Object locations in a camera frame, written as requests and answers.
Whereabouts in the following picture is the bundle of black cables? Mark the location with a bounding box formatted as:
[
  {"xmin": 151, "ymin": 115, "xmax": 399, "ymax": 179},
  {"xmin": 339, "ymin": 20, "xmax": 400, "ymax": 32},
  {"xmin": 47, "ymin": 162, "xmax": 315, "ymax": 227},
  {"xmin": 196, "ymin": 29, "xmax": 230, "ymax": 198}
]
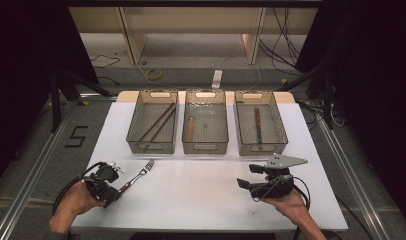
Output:
[{"xmin": 259, "ymin": 7, "xmax": 304, "ymax": 76}]

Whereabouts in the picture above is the yellow cable coil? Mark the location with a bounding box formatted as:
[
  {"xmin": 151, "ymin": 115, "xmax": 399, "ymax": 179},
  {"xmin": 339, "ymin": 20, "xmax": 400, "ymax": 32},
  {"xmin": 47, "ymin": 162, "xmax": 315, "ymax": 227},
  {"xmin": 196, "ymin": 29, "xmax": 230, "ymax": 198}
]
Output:
[{"xmin": 145, "ymin": 68, "xmax": 164, "ymax": 82}]

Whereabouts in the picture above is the light wooden shelf unit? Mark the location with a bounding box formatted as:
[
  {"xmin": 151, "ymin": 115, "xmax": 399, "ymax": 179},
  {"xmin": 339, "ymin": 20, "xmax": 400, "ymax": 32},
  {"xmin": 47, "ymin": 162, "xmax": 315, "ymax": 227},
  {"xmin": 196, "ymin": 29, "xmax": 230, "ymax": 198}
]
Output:
[{"xmin": 69, "ymin": 6, "xmax": 319, "ymax": 66}]

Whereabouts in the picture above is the thin black floor cable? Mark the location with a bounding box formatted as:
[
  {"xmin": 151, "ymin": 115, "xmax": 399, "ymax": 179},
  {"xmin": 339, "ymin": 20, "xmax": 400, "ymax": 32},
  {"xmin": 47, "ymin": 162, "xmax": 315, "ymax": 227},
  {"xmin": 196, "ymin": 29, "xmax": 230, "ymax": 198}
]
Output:
[{"xmin": 90, "ymin": 54, "xmax": 121, "ymax": 87}]

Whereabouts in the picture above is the right hand-held gripper cable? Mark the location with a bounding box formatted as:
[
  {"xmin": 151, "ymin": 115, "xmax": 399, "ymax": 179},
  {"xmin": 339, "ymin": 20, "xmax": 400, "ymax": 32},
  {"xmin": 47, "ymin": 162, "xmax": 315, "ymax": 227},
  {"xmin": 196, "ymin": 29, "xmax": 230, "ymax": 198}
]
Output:
[{"xmin": 252, "ymin": 174, "xmax": 312, "ymax": 240}]

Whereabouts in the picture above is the white floor cable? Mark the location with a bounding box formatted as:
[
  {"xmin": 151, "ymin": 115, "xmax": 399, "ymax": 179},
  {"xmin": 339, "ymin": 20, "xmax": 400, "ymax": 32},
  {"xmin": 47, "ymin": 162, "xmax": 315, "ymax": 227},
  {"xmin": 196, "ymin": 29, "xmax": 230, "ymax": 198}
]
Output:
[{"xmin": 220, "ymin": 54, "xmax": 263, "ymax": 91}]

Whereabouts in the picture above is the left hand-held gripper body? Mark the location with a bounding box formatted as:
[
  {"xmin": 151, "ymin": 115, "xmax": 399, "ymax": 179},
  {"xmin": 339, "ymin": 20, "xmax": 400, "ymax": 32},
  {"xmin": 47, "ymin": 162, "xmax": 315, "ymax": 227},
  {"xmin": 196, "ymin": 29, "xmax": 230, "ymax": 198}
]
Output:
[{"xmin": 85, "ymin": 161, "xmax": 124, "ymax": 202}]

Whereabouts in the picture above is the white table mat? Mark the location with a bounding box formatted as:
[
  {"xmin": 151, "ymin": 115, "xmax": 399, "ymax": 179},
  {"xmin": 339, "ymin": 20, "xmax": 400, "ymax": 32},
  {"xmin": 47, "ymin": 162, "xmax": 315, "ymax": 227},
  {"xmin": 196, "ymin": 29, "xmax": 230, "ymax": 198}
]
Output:
[{"xmin": 70, "ymin": 101, "xmax": 349, "ymax": 232}]

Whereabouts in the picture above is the person's left hand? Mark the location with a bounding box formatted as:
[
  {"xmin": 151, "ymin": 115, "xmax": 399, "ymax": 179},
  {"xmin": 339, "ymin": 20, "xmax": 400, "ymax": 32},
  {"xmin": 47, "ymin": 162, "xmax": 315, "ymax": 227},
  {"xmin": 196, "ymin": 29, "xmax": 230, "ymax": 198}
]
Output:
[{"xmin": 49, "ymin": 181, "xmax": 106, "ymax": 234}]

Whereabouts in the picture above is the black metal stand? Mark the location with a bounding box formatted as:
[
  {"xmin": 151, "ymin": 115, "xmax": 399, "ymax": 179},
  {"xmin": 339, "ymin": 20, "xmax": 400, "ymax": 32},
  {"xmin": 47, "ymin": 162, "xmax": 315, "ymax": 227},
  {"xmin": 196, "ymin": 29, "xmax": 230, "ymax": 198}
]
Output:
[
  {"xmin": 49, "ymin": 69, "xmax": 114, "ymax": 134},
  {"xmin": 277, "ymin": 63, "xmax": 336, "ymax": 130}
]

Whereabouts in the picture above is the dark brown chopstick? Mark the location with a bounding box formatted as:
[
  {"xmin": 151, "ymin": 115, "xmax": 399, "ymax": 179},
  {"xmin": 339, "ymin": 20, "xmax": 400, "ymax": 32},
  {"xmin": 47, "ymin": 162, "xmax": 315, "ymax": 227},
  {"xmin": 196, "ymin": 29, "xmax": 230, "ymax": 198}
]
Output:
[
  {"xmin": 149, "ymin": 109, "xmax": 177, "ymax": 143},
  {"xmin": 138, "ymin": 102, "xmax": 176, "ymax": 142}
]

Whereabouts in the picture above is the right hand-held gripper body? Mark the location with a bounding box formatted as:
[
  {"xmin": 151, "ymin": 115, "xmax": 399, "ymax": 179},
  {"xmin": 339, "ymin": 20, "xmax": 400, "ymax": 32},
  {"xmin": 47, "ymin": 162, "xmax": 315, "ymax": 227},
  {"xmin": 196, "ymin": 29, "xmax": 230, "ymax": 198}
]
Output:
[{"xmin": 249, "ymin": 153, "xmax": 309, "ymax": 200}]

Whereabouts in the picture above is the transparent grey plastic bin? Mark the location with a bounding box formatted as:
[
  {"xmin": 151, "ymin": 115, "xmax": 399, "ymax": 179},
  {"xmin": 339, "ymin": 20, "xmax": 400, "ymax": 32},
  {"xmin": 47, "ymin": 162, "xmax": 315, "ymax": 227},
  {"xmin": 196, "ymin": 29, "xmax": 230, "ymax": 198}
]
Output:
[
  {"xmin": 125, "ymin": 89, "xmax": 179, "ymax": 155},
  {"xmin": 234, "ymin": 89, "xmax": 289, "ymax": 157},
  {"xmin": 181, "ymin": 88, "xmax": 230, "ymax": 155}
]

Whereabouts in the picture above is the person's right hand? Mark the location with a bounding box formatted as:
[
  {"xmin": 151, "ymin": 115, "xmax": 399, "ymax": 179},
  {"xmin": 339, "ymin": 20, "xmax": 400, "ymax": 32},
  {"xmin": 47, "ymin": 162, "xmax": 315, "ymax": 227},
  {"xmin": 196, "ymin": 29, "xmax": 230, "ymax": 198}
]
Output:
[{"xmin": 260, "ymin": 190, "xmax": 309, "ymax": 228}]

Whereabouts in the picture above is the metal floor rail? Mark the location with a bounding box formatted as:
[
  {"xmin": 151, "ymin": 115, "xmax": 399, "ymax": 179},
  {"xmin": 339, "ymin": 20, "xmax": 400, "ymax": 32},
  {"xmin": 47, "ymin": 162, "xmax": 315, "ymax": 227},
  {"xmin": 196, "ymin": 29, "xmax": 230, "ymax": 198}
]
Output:
[
  {"xmin": 0, "ymin": 96, "xmax": 92, "ymax": 240},
  {"xmin": 317, "ymin": 116, "xmax": 392, "ymax": 240}
]

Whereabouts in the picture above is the white power strip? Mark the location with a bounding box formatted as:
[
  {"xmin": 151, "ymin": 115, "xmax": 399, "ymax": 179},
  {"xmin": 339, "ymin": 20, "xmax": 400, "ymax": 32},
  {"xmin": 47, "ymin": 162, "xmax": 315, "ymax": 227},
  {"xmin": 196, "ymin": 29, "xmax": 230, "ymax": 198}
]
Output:
[{"xmin": 211, "ymin": 69, "xmax": 223, "ymax": 90}]

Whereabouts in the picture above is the wooden-handled metal fork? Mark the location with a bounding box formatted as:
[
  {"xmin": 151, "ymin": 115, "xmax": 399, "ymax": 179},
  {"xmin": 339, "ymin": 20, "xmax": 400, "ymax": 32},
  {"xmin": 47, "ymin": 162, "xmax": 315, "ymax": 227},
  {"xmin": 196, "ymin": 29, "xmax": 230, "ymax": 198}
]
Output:
[
  {"xmin": 103, "ymin": 158, "xmax": 156, "ymax": 209},
  {"xmin": 253, "ymin": 106, "xmax": 263, "ymax": 145}
]

